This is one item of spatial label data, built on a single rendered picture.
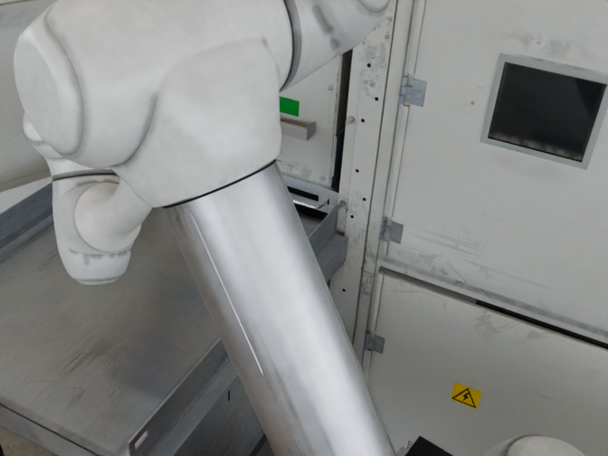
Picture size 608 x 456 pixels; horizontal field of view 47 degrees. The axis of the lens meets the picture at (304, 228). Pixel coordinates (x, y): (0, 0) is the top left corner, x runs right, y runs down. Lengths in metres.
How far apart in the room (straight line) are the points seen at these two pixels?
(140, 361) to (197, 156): 0.74
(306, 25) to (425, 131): 0.72
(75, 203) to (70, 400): 0.32
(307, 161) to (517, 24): 0.54
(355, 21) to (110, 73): 0.22
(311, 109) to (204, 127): 0.94
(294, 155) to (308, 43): 0.92
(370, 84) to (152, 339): 0.60
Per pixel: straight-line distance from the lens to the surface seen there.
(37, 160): 1.73
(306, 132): 1.41
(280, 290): 0.55
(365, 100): 1.32
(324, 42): 0.61
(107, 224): 1.01
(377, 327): 1.57
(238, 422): 1.33
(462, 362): 1.55
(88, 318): 1.30
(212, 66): 0.51
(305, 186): 1.51
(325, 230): 1.43
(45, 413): 1.17
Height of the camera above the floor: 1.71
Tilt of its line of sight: 35 degrees down
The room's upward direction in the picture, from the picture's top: 4 degrees clockwise
